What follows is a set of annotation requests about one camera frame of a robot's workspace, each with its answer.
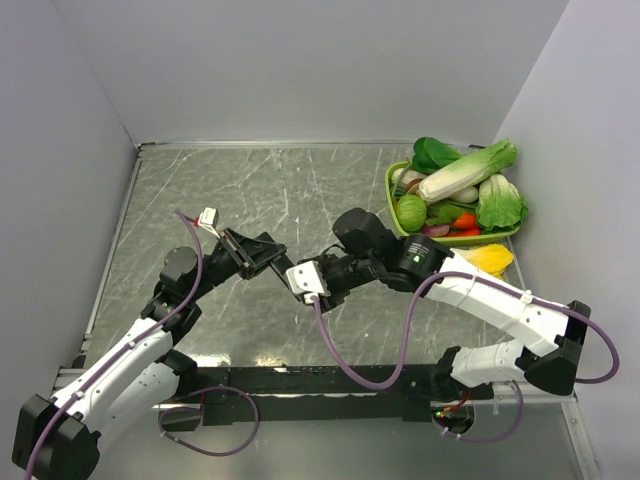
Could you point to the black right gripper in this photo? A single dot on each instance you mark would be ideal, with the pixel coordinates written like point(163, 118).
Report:
point(336, 297)

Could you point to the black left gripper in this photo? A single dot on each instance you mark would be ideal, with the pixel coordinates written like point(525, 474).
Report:
point(248, 254)

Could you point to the black remote control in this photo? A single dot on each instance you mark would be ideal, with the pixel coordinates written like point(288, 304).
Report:
point(282, 262)

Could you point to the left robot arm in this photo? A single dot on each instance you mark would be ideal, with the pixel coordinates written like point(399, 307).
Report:
point(62, 437)

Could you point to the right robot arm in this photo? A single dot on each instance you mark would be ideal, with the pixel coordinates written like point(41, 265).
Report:
point(546, 339)

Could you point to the round green cabbage toy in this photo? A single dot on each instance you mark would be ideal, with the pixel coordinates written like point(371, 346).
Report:
point(411, 212)

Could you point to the purple onion toy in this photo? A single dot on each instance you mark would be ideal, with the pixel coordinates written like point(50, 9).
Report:
point(436, 231)

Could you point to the white mushroom toy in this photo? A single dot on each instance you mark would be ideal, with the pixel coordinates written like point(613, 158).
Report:
point(401, 178)

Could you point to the red chili toy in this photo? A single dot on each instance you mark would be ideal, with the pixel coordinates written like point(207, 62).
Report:
point(472, 232)

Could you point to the orange carrot toy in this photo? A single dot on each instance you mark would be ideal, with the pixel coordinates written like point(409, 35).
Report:
point(467, 221)

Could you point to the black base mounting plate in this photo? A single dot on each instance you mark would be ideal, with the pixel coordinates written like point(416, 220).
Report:
point(317, 393)

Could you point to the dark green spinach toy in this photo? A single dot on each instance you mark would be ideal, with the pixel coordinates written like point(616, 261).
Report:
point(430, 155)

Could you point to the white radish toy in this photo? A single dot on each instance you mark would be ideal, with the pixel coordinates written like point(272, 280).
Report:
point(467, 195)

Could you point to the yellow cabbage toy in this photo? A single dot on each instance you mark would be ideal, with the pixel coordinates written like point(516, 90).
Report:
point(493, 259)

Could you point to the large napa cabbage toy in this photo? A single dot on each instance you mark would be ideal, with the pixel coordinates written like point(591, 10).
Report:
point(467, 171)

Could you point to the green leafy lettuce toy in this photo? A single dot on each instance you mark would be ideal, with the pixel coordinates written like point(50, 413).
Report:
point(500, 205)

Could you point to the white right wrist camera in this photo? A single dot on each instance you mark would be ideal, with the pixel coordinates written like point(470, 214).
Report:
point(306, 281)

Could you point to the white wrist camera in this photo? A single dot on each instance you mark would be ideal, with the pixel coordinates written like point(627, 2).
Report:
point(208, 220)
point(306, 281)

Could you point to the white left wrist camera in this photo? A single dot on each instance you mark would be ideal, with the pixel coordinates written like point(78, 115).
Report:
point(208, 220)

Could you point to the aluminium frame rail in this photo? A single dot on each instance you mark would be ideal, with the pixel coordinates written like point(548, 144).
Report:
point(159, 382)

